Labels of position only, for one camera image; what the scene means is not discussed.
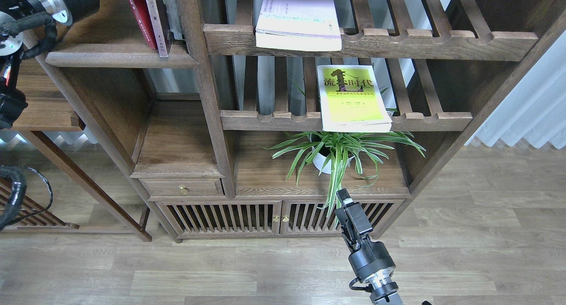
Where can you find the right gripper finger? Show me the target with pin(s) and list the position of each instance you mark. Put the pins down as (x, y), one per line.
(354, 221)

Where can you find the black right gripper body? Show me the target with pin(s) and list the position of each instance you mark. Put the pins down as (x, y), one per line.
(369, 260)

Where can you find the red paperback book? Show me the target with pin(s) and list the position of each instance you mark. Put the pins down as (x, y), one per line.
(142, 16)

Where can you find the yellow green paperback book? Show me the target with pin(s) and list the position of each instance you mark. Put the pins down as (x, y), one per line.
(350, 100)

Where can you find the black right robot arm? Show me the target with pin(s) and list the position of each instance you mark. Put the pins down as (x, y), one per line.
(380, 293)

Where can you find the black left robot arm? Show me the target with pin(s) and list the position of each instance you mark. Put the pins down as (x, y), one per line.
(28, 29)

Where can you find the white plant pot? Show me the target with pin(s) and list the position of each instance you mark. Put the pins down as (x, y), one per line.
(323, 161)

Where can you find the green spider plant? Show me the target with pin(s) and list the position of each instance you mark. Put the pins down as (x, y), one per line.
(365, 147)

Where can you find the thin upright book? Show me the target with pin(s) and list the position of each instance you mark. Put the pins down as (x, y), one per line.
(159, 20)

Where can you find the dark wooden bookshelf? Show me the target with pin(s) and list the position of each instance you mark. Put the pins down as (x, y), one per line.
(198, 117)

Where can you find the white lavender paperback book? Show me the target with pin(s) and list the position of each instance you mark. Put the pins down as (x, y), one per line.
(302, 25)

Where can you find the white curtain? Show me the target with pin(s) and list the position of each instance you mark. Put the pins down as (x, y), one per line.
(534, 113)

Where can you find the dark wooden slatted bench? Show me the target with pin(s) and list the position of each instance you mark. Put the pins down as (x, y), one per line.
(45, 221)

